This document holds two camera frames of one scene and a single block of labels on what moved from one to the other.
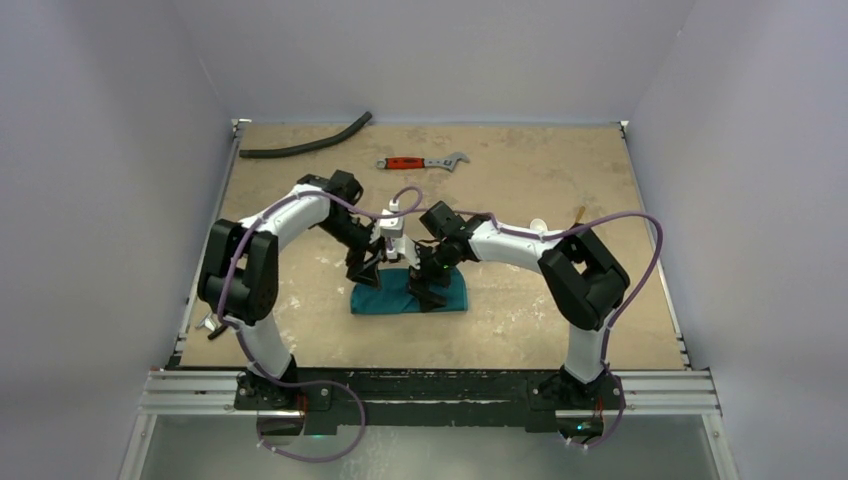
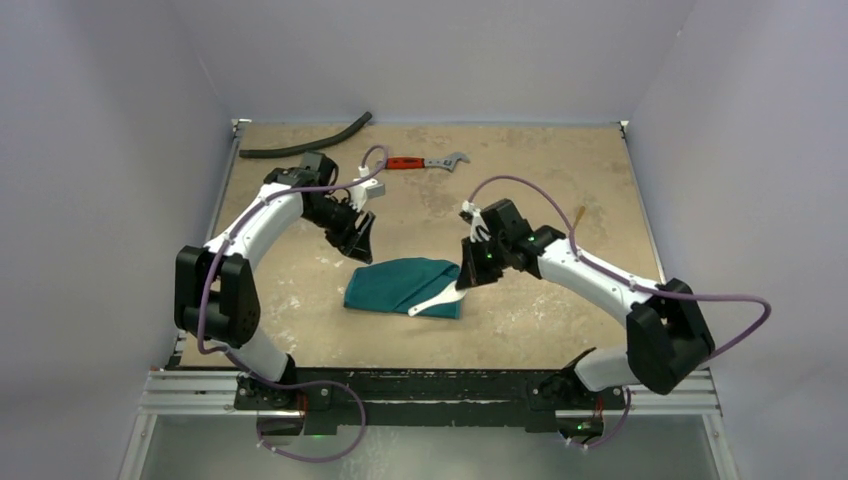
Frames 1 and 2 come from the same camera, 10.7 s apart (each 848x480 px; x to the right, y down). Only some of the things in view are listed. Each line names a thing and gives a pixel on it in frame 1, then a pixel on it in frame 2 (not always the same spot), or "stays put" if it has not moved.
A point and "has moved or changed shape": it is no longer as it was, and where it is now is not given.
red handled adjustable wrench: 408,162 stays put
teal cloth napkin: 394,295 has moved or changed shape
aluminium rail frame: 680,392 stays put
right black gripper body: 429,271 → 477,253
